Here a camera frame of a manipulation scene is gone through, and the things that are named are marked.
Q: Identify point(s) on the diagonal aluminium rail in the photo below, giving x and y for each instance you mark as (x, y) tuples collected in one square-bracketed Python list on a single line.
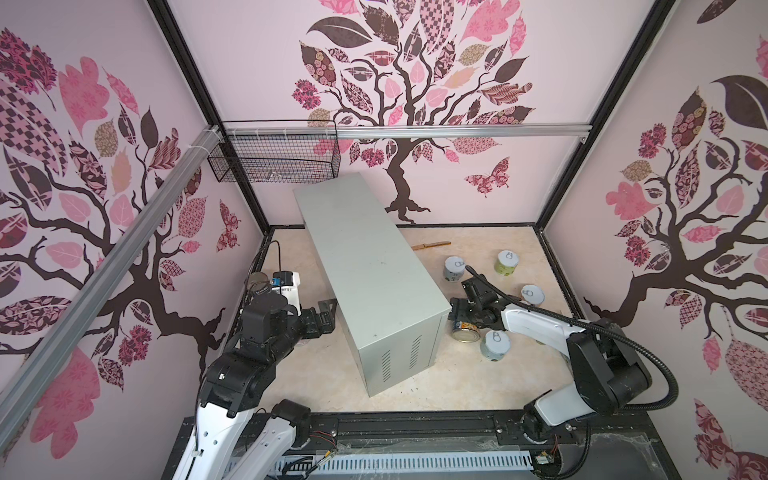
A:
[(29, 383)]

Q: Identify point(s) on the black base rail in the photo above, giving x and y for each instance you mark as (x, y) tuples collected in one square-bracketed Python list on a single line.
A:
[(625, 446)]

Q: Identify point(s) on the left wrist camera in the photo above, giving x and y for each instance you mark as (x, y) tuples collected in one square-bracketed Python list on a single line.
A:
[(286, 283)]

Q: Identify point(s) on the white slotted cable duct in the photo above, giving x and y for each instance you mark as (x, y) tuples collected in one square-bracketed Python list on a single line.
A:
[(403, 463)]

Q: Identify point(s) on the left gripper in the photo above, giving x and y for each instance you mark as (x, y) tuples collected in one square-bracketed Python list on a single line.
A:
[(315, 329)]

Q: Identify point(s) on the pale blue labelled can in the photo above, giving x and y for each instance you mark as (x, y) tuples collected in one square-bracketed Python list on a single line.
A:
[(495, 345)]

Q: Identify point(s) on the white green labelled can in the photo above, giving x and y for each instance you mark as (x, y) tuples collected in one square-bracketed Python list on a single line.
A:
[(454, 269)]

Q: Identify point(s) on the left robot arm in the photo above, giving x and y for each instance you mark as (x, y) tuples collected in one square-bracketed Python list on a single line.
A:
[(235, 382)]

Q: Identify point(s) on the large blue labelled can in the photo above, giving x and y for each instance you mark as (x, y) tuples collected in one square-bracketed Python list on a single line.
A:
[(465, 332)]

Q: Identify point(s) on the grey metal cabinet box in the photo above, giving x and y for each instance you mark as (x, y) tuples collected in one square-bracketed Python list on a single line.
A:
[(394, 312)]

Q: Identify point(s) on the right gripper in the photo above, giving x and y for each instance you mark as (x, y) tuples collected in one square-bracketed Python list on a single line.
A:
[(460, 305)]

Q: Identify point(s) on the black wire basket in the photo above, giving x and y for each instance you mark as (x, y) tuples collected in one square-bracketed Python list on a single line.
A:
[(277, 151)]

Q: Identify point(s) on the horizontal aluminium rail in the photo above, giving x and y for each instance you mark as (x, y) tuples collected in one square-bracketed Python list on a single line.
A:
[(446, 131)]

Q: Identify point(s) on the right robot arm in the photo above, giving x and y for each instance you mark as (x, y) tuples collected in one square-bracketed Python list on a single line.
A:
[(611, 373)]

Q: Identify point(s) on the wooden knife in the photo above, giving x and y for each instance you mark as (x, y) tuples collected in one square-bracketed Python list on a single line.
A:
[(425, 246)]

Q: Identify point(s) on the orange labelled can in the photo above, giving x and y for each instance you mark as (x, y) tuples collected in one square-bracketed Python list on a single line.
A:
[(533, 295)]

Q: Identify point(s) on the dark red labelled can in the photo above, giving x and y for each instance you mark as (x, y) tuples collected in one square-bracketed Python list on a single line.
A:
[(258, 283)]

